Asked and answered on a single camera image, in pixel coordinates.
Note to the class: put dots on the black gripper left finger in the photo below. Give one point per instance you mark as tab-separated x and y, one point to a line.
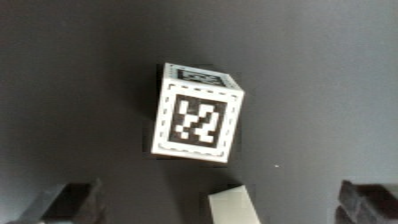
69	204

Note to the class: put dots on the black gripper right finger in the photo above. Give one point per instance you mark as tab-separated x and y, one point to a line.
367	204

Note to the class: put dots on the white tagged leg centre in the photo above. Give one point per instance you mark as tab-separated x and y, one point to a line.
199	105

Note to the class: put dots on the white U-shaped boundary frame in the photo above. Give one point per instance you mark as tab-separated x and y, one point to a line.
231	207

